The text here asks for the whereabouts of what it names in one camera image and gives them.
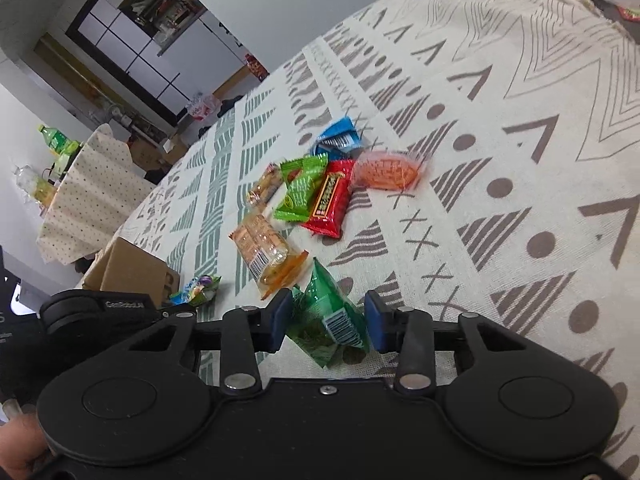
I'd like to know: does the cluttered kitchen shelf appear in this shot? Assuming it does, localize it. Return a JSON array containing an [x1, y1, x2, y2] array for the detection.
[[117, 0, 208, 41]]

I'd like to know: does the colorful blue candy packet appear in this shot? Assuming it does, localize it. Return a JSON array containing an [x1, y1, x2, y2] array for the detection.
[[169, 274, 222, 307]]

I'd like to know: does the table with dotted tablecloth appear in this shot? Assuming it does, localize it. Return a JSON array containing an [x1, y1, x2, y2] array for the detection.
[[37, 124, 158, 265]]

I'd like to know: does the black grid sliding door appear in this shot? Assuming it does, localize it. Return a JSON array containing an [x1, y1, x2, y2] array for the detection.
[[65, 0, 181, 128]]

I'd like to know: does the person's left hand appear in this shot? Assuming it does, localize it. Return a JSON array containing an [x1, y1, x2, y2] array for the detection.
[[0, 412, 51, 480]]

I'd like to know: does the small clear biscuit packet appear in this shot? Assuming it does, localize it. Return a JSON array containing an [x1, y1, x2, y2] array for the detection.
[[245, 162, 283, 208]]

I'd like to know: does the long orange biscuit packet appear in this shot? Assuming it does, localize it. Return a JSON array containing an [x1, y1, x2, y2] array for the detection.
[[229, 212, 310, 301]]

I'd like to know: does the clear bottle with yellow liquid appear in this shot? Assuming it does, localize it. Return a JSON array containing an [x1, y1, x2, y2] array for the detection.
[[12, 164, 58, 206]]

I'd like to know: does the dark green snack packet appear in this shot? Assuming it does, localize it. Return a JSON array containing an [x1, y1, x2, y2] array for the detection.
[[290, 257, 371, 368]]

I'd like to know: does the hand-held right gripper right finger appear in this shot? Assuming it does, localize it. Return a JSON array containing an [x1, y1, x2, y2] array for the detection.
[[364, 290, 546, 393]]

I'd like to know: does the red snack packet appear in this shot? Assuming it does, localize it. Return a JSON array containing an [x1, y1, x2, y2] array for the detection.
[[300, 158, 357, 240]]

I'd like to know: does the green soda bottle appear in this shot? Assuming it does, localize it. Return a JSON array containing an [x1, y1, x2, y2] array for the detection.
[[39, 125, 81, 157]]

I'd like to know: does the red label drink bottle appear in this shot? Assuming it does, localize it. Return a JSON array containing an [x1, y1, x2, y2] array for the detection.
[[243, 52, 269, 82]]

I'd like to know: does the orange snack packet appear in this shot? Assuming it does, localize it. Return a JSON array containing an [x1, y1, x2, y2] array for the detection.
[[352, 150, 426, 192]]

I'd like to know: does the brown cardboard carton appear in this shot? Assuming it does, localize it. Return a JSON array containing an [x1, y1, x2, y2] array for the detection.
[[127, 137, 176, 171]]

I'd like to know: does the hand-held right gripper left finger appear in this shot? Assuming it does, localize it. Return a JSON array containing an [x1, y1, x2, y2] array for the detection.
[[117, 288, 293, 393]]

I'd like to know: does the blue snack packet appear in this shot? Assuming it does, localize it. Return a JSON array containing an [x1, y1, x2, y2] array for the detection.
[[312, 116, 363, 157]]

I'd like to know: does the light green snack packet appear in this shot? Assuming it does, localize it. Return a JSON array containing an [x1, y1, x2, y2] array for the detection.
[[272, 154, 329, 223]]

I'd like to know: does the green tissue pack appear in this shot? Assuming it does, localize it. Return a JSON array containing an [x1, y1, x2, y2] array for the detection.
[[52, 147, 83, 176]]

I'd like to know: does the white kitchen cabinet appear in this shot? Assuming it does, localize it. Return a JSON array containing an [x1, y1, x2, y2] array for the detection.
[[157, 7, 251, 96]]

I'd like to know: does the cardboard box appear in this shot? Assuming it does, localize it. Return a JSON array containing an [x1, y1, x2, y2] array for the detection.
[[82, 236, 181, 311]]

